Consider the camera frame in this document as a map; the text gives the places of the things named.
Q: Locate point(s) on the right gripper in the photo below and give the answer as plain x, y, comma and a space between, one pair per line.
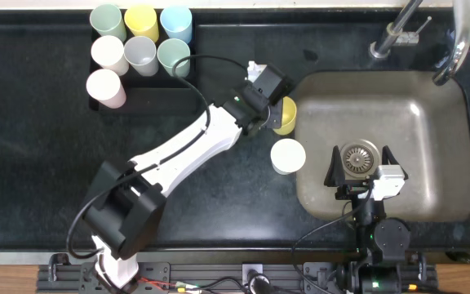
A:
351, 191

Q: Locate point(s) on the white cup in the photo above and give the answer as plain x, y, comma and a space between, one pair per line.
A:
107, 53
288, 157

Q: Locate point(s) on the yellow cup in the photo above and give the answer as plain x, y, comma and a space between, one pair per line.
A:
289, 116
141, 20

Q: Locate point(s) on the pink cup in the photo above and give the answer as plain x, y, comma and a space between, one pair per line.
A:
104, 87

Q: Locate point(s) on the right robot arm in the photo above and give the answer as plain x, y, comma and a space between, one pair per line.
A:
392, 237

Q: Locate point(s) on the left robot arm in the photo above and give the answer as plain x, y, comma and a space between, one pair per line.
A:
194, 143

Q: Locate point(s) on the steel sink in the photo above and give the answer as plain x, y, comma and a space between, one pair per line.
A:
422, 143

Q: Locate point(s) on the steel tap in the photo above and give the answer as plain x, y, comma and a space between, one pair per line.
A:
461, 41

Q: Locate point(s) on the black tray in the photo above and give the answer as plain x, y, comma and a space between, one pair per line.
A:
157, 98

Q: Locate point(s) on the green cup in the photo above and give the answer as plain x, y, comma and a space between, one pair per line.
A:
169, 51
106, 18

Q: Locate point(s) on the blue cup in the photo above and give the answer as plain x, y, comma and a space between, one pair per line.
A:
176, 22

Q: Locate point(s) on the grey cup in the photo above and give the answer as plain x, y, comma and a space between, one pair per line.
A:
141, 53

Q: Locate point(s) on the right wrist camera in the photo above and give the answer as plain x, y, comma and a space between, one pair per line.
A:
388, 181

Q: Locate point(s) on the mounting rail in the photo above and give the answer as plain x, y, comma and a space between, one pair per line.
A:
210, 271

